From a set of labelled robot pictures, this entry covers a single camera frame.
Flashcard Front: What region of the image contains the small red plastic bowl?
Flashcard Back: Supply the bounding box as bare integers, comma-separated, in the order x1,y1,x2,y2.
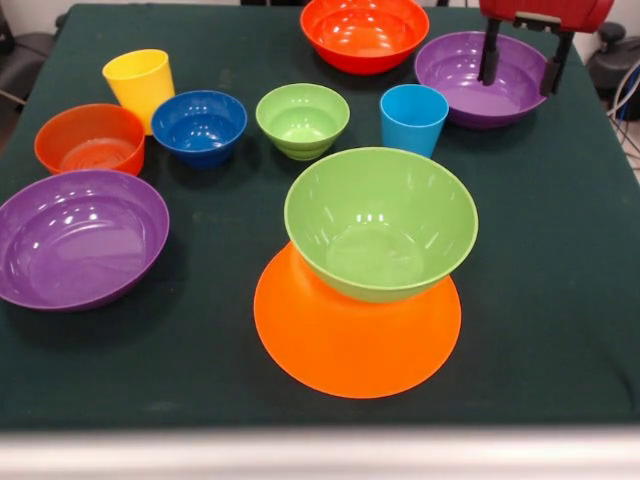
33,103,147,177

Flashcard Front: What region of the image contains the large orange plastic bowl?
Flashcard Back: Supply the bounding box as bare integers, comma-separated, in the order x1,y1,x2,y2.
253,239,462,400

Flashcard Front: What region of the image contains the small green plastic bowl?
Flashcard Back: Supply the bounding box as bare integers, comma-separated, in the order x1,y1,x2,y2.
255,83,351,162

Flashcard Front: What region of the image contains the yellow plastic cup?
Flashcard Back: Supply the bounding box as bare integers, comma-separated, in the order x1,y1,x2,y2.
101,48,177,137

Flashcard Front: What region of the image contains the large green plastic bowl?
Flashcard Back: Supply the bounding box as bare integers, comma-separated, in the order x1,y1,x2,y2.
283,147,480,304

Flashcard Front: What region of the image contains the purple plastic bowl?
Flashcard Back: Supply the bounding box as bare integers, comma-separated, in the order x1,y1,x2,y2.
0,168,171,313
414,30,556,131

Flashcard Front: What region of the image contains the blue plastic bowl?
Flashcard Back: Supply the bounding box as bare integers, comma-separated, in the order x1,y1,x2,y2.
150,89,249,170

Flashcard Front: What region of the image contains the dark green tablecloth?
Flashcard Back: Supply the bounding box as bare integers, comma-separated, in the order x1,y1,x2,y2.
0,3,640,431

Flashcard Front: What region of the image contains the dark grey stand base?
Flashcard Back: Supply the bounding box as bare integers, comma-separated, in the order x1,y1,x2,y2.
585,22,640,96
0,9,57,109

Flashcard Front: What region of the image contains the light blue plastic cup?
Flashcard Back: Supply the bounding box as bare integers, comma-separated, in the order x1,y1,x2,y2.
379,83,450,159

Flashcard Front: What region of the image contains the large red plastic bowl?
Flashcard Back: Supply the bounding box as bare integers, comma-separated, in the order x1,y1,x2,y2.
299,0,431,76

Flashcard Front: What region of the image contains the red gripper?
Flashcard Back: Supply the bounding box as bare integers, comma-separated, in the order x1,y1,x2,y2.
477,0,616,97

